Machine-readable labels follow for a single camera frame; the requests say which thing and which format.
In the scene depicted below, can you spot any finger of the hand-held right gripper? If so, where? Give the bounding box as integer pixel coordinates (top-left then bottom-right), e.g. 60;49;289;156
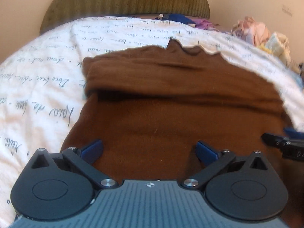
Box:
283;127;304;139
261;132;304;162

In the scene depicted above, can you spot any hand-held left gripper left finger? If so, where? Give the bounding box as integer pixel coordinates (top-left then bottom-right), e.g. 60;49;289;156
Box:
30;139;119;191

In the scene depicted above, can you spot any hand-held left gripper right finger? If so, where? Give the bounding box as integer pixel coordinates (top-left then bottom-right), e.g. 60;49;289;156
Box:
181;141;270;190

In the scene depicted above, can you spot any brown knit garment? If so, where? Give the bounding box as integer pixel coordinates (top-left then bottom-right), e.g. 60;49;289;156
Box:
60;39;304;228

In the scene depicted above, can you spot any white script-printed blanket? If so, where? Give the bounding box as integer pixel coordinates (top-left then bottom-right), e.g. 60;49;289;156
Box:
0;15;304;226

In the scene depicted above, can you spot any pink crumpled cloth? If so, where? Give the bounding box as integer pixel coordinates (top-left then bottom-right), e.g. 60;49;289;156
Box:
231;16;272;46

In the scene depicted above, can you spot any purple cloth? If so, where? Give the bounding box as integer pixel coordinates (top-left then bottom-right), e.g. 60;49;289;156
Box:
192;18;221;32

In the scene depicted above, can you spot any blue cloth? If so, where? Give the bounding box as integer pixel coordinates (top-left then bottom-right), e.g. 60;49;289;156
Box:
155;14;196;27

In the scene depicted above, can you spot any olive green headboard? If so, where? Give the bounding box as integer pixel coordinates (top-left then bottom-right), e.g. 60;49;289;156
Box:
40;0;211;35

